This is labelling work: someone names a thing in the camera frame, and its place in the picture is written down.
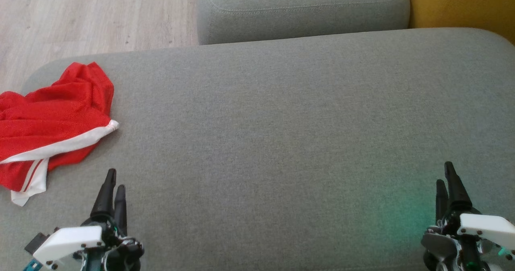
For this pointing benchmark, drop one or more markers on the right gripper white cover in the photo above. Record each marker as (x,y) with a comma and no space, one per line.
(483,226)

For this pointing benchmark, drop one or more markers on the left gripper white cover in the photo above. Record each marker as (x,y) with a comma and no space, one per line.
(68,241)

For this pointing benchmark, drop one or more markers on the red basketball shorts white hem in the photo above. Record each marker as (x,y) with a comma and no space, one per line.
(52,114)

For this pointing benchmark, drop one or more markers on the grey fabric sofa seat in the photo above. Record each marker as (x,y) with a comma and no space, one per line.
(281,142)

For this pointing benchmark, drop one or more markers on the yellow cushion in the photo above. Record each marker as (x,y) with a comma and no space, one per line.
(462,1)

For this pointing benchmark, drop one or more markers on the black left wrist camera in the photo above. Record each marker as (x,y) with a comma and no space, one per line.
(37,242)

